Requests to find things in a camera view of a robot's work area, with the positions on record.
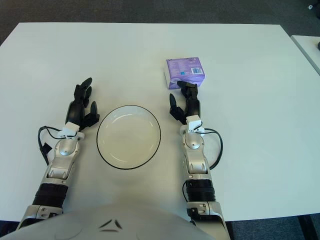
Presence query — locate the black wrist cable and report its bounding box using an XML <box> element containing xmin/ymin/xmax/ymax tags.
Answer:
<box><xmin>37</xmin><ymin>125</ymin><xmax>66</xmax><ymax>166</ymax></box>
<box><xmin>199</xmin><ymin>128</ymin><xmax>223</xmax><ymax>171</ymax></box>

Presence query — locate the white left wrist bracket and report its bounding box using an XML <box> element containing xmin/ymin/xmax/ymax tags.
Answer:
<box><xmin>56</xmin><ymin>121</ymin><xmax>86</xmax><ymax>140</ymax></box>

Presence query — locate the white plate with black rim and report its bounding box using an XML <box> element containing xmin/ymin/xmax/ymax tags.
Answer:
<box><xmin>96</xmin><ymin>104</ymin><xmax>162</xmax><ymax>171</ymax></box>

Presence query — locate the white side table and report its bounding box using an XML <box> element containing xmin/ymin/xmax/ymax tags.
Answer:
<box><xmin>290</xmin><ymin>34</ymin><xmax>320</xmax><ymax>76</ymax></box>

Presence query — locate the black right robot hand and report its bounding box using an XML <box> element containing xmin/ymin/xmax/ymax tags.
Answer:
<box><xmin>168</xmin><ymin>80</ymin><xmax>202</xmax><ymax>126</ymax></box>

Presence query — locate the grey robot torso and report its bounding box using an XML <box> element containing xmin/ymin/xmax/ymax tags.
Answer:
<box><xmin>0</xmin><ymin>201</ymin><xmax>221</xmax><ymax>240</ymax></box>

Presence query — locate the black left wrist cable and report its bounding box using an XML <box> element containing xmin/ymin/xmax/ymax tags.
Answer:
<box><xmin>37</xmin><ymin>125</ymin><xmax>66</xmax><ymax>166</ymax></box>

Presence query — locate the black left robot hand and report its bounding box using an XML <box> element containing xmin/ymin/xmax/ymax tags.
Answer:
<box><xmin>65</xmin><ymin>77</ymin><xmax>101</xmax><ymax>132</ymax></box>

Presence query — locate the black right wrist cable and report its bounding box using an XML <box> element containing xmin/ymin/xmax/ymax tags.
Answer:
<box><xmin>199</xmin><ymin>128</ymin><xmax>223</xmax><ymax>171</ymax></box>

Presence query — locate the purple tissue paper pack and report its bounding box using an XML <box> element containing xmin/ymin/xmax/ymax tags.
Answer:
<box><xmin>163</xmin><ymin>56</ymin><xmax>208</xmax><ymax>90</ymax></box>

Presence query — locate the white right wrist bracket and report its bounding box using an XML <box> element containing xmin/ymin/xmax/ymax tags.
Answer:
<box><xmin>186</xmin><ymin>114</ymin><xmax>206</xmax><ymax>133</ymax></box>

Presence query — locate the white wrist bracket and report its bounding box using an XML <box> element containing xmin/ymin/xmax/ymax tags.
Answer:
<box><xmin>186</xmin><ymin>114</ymin><xmax>206</xmax><ymax>133</ymax></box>
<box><xmin>56</xmin><ymin>121</ymin><xmax>86</xmax><ymax>140</ymax></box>

